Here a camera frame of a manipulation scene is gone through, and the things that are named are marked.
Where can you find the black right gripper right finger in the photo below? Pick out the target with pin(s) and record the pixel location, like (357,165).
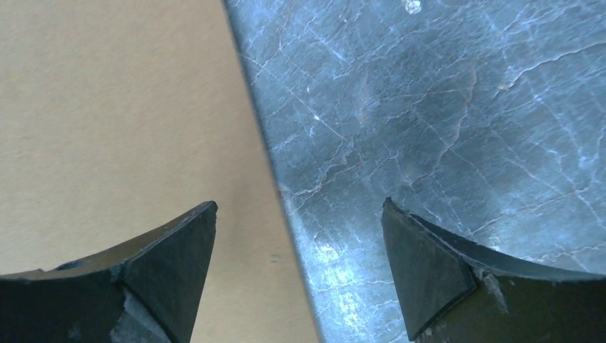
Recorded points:
(451,289)

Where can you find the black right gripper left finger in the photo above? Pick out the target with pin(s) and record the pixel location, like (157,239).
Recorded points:
(146,289)

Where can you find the brown cardboard backing board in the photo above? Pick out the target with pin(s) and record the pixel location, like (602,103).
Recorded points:
(118,116)

